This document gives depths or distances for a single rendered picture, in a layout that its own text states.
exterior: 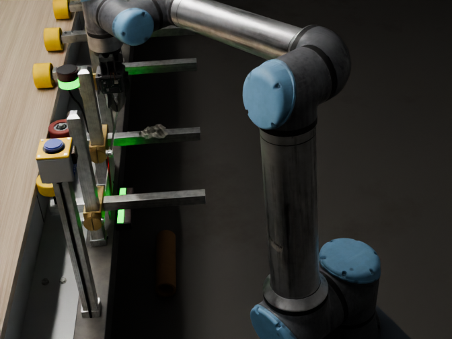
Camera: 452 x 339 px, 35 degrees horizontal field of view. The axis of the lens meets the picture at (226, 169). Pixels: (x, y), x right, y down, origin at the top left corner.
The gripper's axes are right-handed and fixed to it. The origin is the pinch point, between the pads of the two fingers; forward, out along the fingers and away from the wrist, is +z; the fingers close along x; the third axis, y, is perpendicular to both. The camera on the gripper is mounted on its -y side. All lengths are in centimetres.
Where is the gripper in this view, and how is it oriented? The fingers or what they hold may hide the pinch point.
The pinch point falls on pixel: (117, 105)
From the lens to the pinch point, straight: 206.6
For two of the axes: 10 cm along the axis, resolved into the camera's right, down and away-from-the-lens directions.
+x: 10.0, -0.7, 0.2
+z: 0.4, 7.9, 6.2
